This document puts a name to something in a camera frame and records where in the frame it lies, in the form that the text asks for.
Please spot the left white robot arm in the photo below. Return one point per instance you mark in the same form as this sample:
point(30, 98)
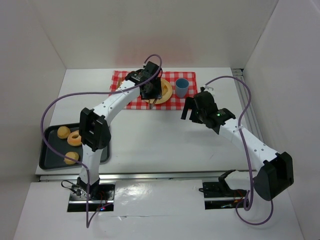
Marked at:
point(94, 125)

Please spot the black plastic tray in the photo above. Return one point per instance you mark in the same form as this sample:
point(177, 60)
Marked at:
point(48, 160)

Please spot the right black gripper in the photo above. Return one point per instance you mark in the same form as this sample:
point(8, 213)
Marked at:
point(194, 110)

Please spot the aluminium rail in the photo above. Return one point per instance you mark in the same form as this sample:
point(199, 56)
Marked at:
point(138, 176)
point(249, 119)

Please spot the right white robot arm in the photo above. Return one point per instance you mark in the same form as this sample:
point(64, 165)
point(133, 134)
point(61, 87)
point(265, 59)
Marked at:
point(274, 170)

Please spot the aluminium rail front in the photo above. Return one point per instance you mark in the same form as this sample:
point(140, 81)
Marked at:
point(138, 176)

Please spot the small round bun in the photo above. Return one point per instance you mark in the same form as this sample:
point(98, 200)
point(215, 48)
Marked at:
point(71, 157)

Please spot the oval bread slice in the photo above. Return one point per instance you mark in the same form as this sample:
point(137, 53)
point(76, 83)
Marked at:
point(164, 88)

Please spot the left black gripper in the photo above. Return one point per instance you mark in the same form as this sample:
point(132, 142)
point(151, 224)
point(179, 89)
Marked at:
point(148, 92)

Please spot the blue plastic cup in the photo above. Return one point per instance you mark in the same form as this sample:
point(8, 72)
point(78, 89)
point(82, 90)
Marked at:
point(181, 87)

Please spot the aluminium rail right side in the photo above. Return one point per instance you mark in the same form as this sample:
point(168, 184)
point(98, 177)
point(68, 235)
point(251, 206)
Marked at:
point(249, 119)

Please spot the small round bread roll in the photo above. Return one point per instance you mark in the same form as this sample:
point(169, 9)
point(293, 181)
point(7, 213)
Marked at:
point(63, 132)

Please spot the ring donut bread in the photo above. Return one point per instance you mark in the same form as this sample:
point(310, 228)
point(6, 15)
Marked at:
point(74, 139)

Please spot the yellow round plate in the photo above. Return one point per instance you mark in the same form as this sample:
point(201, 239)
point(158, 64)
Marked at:
point(167, 95)

